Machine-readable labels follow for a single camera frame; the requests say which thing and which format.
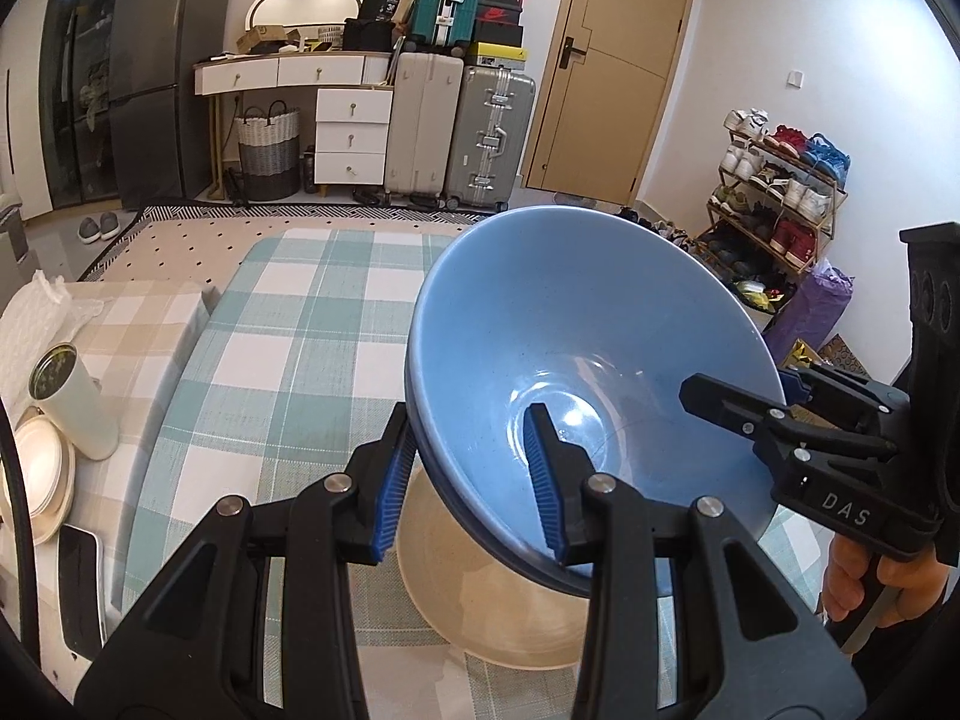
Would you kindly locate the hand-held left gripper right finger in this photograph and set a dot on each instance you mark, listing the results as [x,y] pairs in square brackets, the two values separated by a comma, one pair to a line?
[541,487]

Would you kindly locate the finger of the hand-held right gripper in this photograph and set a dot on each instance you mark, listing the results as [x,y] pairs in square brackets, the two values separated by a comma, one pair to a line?
[796,384]
[727,401]

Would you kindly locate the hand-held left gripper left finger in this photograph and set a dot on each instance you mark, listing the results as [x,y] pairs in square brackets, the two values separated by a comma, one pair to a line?
[390,487]

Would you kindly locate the large cream plate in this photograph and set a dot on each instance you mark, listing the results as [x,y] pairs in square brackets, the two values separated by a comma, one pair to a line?
[487,615]

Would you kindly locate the stack of small cream plates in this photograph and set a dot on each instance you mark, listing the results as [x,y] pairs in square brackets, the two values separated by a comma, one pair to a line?
[45,517]

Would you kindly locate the person's right hand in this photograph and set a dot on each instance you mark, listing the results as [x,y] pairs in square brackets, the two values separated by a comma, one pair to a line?
[915,577]

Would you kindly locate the printed cardboard box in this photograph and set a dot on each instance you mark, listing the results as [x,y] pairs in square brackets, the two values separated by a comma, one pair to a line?
[844,356]

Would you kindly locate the purple bag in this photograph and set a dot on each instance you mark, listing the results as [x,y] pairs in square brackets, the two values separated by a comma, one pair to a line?
[810,307]

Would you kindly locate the white trash bin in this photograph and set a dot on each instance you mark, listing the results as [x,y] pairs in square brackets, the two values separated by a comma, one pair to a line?
[757,296]

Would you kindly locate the blue checked tablecloth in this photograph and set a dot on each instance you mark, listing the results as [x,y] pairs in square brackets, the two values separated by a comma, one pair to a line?
[300,360]

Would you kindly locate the metal shoe rack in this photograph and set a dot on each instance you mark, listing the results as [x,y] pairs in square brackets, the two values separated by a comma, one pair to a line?
[831,229]

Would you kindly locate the group of assorted shoes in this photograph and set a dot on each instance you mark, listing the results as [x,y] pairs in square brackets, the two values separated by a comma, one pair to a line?
[780,187]

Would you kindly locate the beige checked tablecloth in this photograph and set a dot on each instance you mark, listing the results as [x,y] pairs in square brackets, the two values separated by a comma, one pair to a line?
[135,330]

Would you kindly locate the dotted patterned rug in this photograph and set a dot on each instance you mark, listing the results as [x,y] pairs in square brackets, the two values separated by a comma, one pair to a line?
[225,236]

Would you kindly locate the white tumbler cup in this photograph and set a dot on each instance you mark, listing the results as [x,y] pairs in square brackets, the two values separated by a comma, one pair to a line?
[79,412]

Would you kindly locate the dark bottle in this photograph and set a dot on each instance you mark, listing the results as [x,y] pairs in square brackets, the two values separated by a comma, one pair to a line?
[308,172]

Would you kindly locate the black smartphone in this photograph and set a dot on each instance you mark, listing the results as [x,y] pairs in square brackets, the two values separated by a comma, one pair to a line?
[79,585]

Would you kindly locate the white dressing table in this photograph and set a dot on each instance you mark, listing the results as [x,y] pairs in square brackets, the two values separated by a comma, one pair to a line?
[349,142]

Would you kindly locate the wooden door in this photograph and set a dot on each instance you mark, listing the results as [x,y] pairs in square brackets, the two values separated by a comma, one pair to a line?
[607,75]

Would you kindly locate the woven laundry basket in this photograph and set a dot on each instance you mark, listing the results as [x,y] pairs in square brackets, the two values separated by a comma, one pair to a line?
[266,157]

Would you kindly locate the silver suitcase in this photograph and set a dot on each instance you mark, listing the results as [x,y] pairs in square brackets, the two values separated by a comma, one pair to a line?
[487,135]

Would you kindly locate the small white plate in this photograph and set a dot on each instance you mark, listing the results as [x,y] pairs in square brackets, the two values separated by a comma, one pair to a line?
[34,457]

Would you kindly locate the beige suitcase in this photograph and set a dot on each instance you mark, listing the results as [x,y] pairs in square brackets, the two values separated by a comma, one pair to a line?
[424,127]

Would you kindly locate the grey slipper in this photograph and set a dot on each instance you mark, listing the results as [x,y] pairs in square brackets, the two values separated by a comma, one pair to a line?
[108,225]
[88,231]

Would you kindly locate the white bubble wrap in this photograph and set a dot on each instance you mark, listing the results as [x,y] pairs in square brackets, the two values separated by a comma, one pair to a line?
[37,322]

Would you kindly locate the yellow black shoe box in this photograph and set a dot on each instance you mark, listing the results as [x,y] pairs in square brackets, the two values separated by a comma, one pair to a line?
[496,56]

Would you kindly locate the black red-logo shoe box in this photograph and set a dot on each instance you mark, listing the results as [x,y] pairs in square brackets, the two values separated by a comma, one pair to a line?
[497,22]

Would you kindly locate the black storage box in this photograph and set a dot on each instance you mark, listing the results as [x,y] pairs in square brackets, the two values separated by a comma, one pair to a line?
[367,36]

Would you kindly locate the grey chair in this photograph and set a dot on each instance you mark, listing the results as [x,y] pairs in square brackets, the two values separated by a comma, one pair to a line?
[11,240]

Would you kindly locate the small cardboard box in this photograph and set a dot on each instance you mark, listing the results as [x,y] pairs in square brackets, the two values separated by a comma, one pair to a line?
[259,39]

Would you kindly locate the grey refrigerator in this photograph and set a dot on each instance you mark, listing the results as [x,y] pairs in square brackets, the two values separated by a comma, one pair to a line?
[165,75]

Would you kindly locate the black paper bag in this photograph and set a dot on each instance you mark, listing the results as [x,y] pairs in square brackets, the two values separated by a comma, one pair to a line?
[382,6]

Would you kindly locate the oval mirror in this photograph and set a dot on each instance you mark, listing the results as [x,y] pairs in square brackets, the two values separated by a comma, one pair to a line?
[300,4]

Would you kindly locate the dark glass cabinet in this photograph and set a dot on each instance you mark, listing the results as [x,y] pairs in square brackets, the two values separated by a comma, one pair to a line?
[82,90]

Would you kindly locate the white wardrobe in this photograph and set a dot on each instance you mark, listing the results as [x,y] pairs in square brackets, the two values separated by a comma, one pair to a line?
[22,127]

